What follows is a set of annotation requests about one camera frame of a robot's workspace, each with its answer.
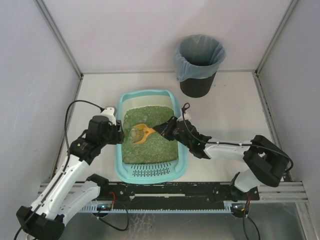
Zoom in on yellow slotted litter scoop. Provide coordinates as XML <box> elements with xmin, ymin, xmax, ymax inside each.
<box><xmin>129</xmin><ymin>123</ymin><xmax>156</xmax><ymax>145</ymax></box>

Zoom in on teal plastic litter box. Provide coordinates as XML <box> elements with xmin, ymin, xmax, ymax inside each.
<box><xmin>115</xmin><ymin>89</ymin><xmax>188</xmax><ymax>184</ymax></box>

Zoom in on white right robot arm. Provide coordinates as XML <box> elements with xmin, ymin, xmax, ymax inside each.
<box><xmin>153</xmin><ymin>116</ymin><xmax>293</xmax><ymax>200</ymax></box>

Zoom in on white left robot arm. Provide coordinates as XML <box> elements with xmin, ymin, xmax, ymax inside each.
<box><xmin>16</xmin><ymin>110</ymin><xmax>124</xmax><ymax>240</ymax></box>

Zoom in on green cat litter pellets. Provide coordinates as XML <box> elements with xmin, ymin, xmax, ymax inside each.
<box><xmin>121</xmin><ymin>106</ymin><xmax>179</xmax><ymax>164</ymax></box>

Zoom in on black trash bin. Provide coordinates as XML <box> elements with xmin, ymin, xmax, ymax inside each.
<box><xmin>179</xmin><ymin>71</ymin><xmax>217</xmax><ymax>98</ymax></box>

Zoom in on blue trash bag liner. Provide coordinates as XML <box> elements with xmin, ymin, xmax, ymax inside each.
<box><xmin>174</xmin><ymin>34</ymin><xmax>226</xmax><ymax>82</ymax></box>

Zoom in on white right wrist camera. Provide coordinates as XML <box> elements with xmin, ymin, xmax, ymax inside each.
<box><xmin>182</xmin><ymin>110</ymin><xmax>192</xmax><ymax>121</ymax></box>

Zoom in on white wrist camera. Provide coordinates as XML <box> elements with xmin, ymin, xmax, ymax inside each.
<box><xmin>182</xmin><ymin>110</ymin><xmax>192</xmax><ymax>121</ymax></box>
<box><xmin>100</xmin><ymin>106</ymin><xmax>117</xmax><ymax>125</ymax></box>

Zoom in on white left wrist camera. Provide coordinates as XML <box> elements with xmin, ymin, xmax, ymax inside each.
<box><xmin>100</xmin><ymin>106</ymin><xmax>117</xmax><ymax>125</ymax></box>

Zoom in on black right camera cable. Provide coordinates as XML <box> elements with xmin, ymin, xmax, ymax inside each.
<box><xmin>181</xmin><ymin>102</ymin><xmax>294</xmax><ymax>173</ymax></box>

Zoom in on black camera cable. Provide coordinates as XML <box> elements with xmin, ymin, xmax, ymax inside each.
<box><xmin>13</xmin><ymin>99</ymin><xmax>106</xmax><ymax>240</ymax></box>
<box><xmin>181</xmin><ymin>102</ymin><xmax>294</xmax><ymax>173</ymax></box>

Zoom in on black left camera cable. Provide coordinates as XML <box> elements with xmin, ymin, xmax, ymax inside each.
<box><xmin>13</xmin><ymin>99</ymin><xmax>106</xmax><ymax>240</ymax></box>

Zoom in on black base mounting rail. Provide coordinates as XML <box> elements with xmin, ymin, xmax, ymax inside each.
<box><xmin>97</xmin><ymin>182</ymin><xmax>260</xmax><ymax>204</ymax></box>

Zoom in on white slotted cable duct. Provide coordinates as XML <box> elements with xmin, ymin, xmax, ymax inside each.
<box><xmin>79</xmin><ymin>198</ymin><xmax>245</xmax><ymax>214</ymax></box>

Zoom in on aluminium frame extrusion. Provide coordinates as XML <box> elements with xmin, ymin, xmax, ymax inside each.
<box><xmin>257</xmin><ymin>181</ymin><xmax>308</xmax><ymax>203</ymax></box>

